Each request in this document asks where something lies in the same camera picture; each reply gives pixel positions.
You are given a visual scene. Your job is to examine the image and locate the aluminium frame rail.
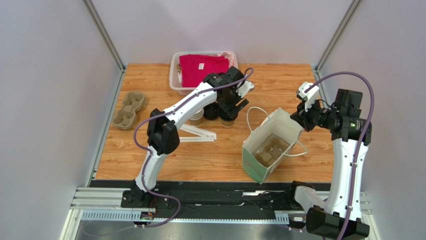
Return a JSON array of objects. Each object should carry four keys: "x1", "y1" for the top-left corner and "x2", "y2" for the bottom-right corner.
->
[{"x1": 69, "y1": 186, "x2": 373, "y2": 225}]

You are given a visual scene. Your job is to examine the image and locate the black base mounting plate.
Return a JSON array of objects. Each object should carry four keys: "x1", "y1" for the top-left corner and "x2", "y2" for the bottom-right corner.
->
[{"x1": 89, "y1": 180, "x2": 304, "y2": 220}]

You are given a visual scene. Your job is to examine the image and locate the stack of paper cups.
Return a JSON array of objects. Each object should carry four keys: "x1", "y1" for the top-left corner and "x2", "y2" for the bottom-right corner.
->
[{"x1": 188, "y1": 108, "x2": 204, "y2": 127}]

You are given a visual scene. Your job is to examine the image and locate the red folded shirt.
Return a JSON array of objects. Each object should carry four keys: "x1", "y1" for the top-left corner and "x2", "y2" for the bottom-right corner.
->
[{"x1": 179, "y1": 54, "x2": 229, "y2": 88}]

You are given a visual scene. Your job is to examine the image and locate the purple cable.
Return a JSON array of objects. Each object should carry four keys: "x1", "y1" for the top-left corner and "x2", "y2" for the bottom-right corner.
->
[
  {"x1": 133, "y1": 67, "x2": 255, "y2": 229},
  {"x1": 304, "y1": 71, "x2": 376, "y2": 240}
]

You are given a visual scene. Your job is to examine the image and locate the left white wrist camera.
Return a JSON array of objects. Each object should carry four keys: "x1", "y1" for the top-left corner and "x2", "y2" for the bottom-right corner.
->
[{"x1": 236, "y1": 80, "x2": 255, "y2": 99}]

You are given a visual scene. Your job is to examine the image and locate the pink cloth in basket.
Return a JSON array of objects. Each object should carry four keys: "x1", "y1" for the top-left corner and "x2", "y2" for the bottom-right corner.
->
[{"x1": 217, "y1": 51, "x2": 238, "y2": 68}]

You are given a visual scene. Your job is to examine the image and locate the single paper cup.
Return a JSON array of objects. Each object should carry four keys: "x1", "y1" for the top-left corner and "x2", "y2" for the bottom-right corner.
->
[{"x1": 220, "y1": 119, "x2": 235, "y2": 128}]

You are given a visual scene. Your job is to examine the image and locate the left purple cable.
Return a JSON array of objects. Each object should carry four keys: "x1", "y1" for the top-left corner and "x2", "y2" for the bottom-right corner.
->
[{"x1": 133, "y1": 67, "x2": 255, "y2": 229}]

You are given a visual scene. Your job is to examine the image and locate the stack of black lids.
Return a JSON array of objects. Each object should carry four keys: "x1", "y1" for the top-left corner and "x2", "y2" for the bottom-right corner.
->
[{"x1": 203, "y1": 102, "x2": 221, "y2": 121}]

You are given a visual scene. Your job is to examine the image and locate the single black lid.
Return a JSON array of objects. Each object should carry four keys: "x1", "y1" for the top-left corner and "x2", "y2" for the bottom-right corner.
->
[{"x1": 219, "y1": 111, "x2": 239, "y2": 122}]

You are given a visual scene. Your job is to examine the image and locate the white plastic basket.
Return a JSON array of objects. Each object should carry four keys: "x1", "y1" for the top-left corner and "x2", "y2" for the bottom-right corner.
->
[{"x1": 169, "y1": 50, "x2": 238, "y2": 96}]

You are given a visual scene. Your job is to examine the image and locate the brown pulp cup carrier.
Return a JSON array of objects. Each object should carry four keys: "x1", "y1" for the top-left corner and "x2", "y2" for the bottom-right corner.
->
[
  {"x1": 254, "y1": 136, "x2": 290, "y2": 167},
  {"x1": 111, "y1": 91, "x2": 146, "y2": 130}
]

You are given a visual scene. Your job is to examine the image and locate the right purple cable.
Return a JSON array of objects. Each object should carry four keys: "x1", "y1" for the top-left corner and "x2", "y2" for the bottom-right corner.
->
[{"x1": 304, "y1": 71, "x2": 376, "y2": 240}]

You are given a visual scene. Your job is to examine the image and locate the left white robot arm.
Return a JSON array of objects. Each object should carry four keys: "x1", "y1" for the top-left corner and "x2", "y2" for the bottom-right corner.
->
[{"x1": 130, "y1": 66, "x2": 255, "y2": 205}]

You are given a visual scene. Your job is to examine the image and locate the green paper gift bag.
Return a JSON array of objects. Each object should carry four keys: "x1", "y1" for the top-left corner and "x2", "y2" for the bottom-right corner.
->
[{"x1": 242, "y1": 106, "x2": 308, "y2": 185}]

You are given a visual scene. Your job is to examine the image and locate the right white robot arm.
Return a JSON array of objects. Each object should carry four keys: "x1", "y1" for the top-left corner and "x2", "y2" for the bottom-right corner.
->
[{"x1": 290, "y1": 89, "x2": 372, "y2": 240}]

